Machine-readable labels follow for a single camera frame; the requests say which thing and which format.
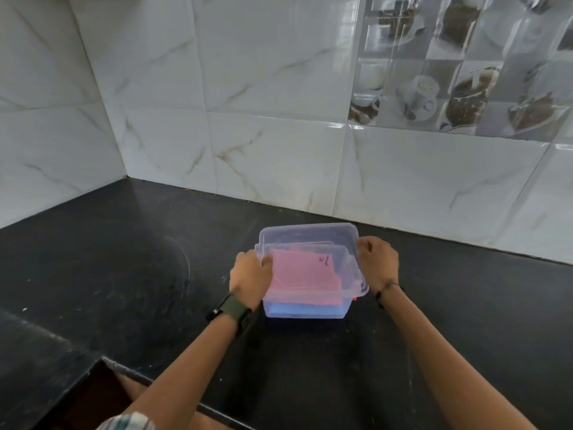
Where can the person's left thumb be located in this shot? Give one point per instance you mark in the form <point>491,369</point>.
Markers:
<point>267,262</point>

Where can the green wrist watch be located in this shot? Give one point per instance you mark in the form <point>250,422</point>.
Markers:
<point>231,310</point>

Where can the person's right hand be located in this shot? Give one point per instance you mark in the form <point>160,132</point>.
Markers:
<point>380,265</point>

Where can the pink cloth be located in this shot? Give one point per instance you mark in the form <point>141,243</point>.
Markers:
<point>304,277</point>

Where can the person's right thumb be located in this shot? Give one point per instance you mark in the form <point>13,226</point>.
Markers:
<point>361,247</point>

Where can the striped shirt sleeve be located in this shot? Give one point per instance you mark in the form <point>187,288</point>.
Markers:
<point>127,421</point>

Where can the blue cloth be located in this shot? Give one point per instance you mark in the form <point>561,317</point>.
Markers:
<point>304,309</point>

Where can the person's right forearm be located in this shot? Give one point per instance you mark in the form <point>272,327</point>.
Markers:
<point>447,362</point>

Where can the clear plastic storage box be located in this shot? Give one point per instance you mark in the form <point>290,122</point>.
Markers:
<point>309,273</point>

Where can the person's left hand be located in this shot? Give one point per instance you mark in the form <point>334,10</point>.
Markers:
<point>247,278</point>

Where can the person's left forearm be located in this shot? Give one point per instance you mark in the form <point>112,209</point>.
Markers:
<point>179,376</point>

